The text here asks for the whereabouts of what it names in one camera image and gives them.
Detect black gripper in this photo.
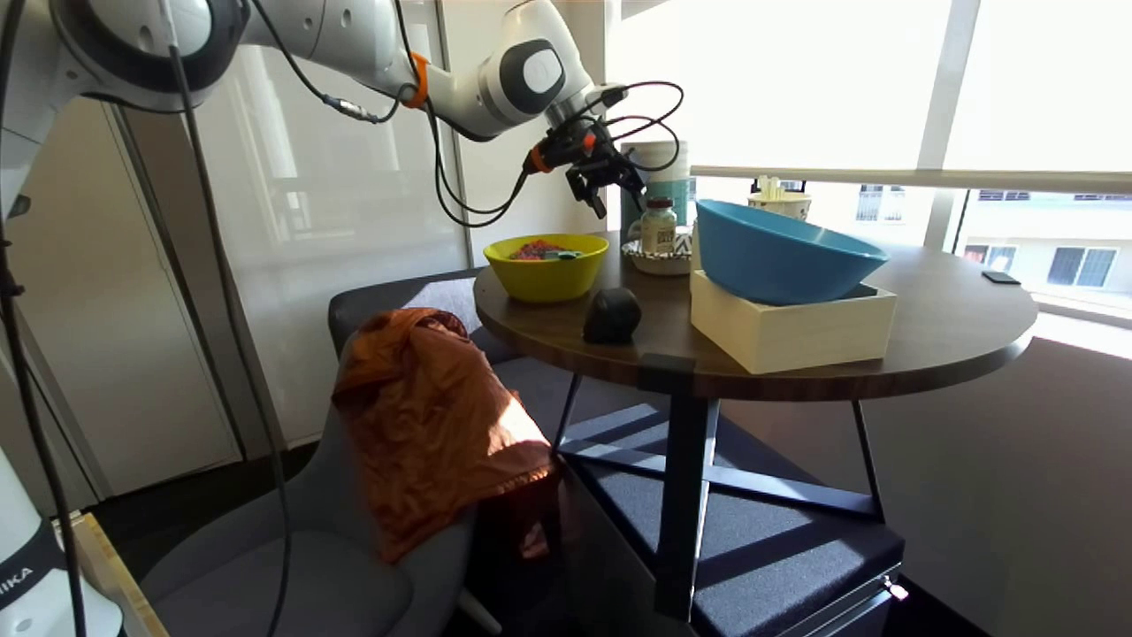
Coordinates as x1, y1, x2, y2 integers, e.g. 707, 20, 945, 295
563, 144, 651, 223

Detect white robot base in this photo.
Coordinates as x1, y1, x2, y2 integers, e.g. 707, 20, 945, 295
0, 452, 126, 637

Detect white and teal flask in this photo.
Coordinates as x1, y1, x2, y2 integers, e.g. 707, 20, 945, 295
619, 138, 698, 248

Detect small glass jar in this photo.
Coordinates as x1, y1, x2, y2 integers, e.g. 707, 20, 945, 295
636, 194, 684, 266

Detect small white plate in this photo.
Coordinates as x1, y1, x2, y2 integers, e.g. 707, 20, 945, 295
619, 236, 701, 285

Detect colourful items in bowl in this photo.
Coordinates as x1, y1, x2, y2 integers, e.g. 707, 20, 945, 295
508, 236, 584, 266

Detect yellow bowl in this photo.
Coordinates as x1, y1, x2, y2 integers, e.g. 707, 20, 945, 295
480, 229, 612, 307

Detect black round object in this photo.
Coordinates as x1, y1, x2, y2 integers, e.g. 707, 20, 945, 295
580, 286, 648, 351

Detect blue bowl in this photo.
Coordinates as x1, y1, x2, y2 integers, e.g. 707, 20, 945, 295
693, 194, 890, 307

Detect yellow and white container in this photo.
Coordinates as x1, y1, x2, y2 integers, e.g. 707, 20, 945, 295
745, 174, 816, 228

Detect cream rectangular box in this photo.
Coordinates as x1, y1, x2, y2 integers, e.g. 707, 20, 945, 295
685, 266, 899, 379

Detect orange cloth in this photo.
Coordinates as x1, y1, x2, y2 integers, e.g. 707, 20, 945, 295
330, 305, 563, 571

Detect round dark wooden table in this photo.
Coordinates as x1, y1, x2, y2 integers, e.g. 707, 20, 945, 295
471, 228, 1043, 622

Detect grey chair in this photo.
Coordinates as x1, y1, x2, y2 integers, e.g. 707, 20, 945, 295
136, 278, 573, 637

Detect light wooden plank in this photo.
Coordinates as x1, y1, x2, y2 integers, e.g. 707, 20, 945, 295
50, 510, 169, 637

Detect window frame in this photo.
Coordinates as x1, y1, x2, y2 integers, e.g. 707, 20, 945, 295
685, 0, 1132, 254

